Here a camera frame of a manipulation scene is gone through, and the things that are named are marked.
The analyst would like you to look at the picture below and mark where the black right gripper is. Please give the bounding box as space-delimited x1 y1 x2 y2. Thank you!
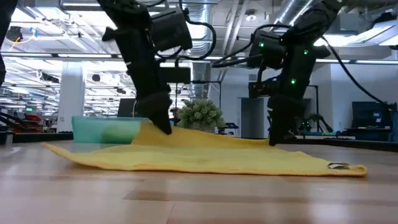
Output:
248 37 332 147

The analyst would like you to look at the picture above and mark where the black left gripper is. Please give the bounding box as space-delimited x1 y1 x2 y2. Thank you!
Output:
98 0 192 136

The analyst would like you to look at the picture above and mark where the lime green microfiber towel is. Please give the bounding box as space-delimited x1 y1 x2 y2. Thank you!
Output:
99 124 141 144

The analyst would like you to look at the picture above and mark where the yellow microfiber towel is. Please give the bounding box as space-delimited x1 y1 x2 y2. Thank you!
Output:
42 121 369 177

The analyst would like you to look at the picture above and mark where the artificial plant in grey pot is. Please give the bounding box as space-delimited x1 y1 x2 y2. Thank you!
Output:
177 98 226 134

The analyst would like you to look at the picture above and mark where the black computer monitor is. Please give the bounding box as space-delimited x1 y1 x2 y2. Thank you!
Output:
116 98 138 118

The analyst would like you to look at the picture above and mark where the teal translucent plastic bin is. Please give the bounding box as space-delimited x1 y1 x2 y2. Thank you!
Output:
71 116 150 145

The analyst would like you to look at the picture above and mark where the white sewn towel label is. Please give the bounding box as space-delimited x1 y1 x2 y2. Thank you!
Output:
327 162 351 170

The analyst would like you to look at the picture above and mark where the white structural pillar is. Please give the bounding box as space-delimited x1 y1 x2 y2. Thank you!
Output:
57 60 86 133

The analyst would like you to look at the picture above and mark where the dark screen cabinet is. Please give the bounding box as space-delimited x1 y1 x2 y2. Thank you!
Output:
351 101 398 142

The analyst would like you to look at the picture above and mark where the red shelving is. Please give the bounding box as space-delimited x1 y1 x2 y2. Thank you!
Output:
12 112 44 134

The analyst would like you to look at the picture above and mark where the silver spiral ventilation duct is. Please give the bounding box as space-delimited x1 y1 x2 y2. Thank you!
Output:
273 0 312 26
186 0 213 99

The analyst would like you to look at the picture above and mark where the black gantry frame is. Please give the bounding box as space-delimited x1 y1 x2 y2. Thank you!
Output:
306 84 320 123

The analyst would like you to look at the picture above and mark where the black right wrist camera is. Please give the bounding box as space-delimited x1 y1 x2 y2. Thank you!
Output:
247 29 287 70

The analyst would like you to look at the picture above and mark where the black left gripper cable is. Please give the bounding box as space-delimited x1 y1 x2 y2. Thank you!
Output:
154 0 218 68

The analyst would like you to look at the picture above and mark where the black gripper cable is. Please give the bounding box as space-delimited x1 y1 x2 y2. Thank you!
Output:
154 0 218 68
211 24 398 110

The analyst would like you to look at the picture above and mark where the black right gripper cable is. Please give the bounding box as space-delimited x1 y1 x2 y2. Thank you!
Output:
211 24 398 110

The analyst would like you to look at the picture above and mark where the black aluminium table frame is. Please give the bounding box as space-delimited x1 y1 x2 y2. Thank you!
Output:
0 130 398 153

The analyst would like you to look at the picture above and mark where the black ceiling cable reel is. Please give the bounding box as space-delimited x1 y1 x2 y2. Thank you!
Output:
5 26 24 42

